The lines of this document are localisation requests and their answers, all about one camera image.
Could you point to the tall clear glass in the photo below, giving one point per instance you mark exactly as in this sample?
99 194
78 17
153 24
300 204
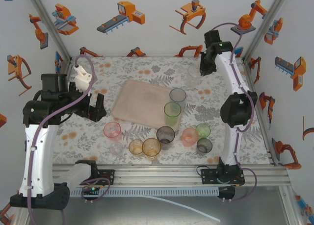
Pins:
193 75

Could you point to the black board with green light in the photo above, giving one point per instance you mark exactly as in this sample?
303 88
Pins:
92 189

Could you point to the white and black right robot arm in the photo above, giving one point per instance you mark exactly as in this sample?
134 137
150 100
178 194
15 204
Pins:
228 74

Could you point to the tall blue glass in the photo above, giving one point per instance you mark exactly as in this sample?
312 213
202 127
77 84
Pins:
177 95

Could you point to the short green glass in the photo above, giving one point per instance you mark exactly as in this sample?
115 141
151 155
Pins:
203 130

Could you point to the short clear glass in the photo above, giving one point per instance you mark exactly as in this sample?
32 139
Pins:
115 149

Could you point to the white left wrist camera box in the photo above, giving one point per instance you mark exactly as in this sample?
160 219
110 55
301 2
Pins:
82 79

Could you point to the short dark grey glass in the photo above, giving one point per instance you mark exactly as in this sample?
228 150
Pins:
204 145

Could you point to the pink plastic tray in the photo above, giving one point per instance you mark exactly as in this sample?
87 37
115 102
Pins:
137 102

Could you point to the tall green glass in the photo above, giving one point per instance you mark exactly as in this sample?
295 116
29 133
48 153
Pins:
172 114

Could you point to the short salmon glass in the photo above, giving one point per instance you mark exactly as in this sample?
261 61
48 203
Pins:
190 136

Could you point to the tall dark grey glass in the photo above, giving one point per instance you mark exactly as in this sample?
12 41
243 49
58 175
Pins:
165 134

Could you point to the tall orange glass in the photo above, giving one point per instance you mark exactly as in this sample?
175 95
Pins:
151 147

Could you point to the white plastic tube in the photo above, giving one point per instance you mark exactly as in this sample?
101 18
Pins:
196 210

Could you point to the short orange glass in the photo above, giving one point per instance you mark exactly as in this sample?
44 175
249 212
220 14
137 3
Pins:
135 147

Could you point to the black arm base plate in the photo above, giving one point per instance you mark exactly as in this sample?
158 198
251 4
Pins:
208 177
108 177

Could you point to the aluminium frame post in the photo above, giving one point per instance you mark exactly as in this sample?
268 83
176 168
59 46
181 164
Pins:
266 24
50 24

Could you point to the floral tablecloth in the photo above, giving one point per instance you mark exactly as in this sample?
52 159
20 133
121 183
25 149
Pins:
147 65

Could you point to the wide aluminium frame rail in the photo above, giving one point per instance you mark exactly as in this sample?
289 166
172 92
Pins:
157 178

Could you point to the aluminium table side rail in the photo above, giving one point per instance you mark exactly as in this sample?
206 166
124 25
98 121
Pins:
269 144
67 67

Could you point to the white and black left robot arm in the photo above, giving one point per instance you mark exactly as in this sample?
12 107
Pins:
39 161

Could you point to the grey metal sheet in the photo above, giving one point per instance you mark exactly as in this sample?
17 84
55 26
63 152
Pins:
122 212

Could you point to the short pink glass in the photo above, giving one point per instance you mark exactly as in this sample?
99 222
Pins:
112 130

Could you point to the black connector housing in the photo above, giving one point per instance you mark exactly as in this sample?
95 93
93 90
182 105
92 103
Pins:
227 193

